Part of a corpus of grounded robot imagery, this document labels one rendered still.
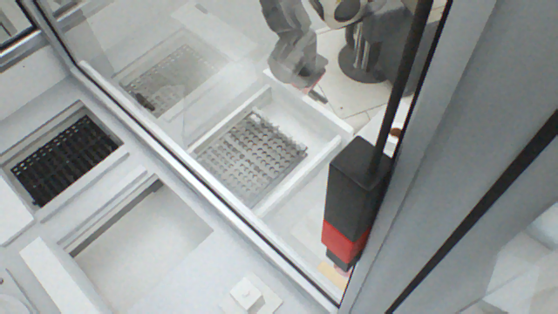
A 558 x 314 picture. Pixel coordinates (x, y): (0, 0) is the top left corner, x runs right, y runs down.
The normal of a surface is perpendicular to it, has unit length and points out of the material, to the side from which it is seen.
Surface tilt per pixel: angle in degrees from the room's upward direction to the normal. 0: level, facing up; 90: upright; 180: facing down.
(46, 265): 0
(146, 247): 0
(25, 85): 90
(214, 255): 0
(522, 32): 90
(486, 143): 90
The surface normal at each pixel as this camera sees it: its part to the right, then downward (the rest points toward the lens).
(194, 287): -0.05, -0.51
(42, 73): 0.72, 0.58
